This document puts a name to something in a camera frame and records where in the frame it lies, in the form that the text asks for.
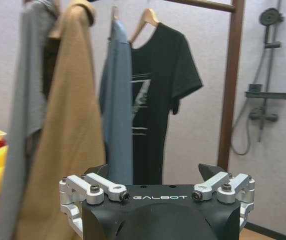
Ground brown wooden clothes rack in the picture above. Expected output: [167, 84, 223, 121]
[147, 0, 246, 173]

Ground wooden clothes hanger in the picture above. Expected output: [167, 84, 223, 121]
[128, 7, 160, 43]

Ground grey hanging garment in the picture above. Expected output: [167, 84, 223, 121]
[0, 0, 58, 240]

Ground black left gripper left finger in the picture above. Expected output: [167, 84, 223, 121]
[58, 163, 130, 236]

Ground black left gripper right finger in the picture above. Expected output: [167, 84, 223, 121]
[192, 163, 256, 227]

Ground black printed t-shirt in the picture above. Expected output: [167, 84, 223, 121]
[129, 21, 204, 185]

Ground blue-grey hanging shirt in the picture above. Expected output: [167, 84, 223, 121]
[98, 19, 133, 186]

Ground tan hooded garment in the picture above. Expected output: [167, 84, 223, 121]
[15, 0, 106, 240]

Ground grey shower set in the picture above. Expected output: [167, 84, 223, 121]
[230, 0, 286, 156]

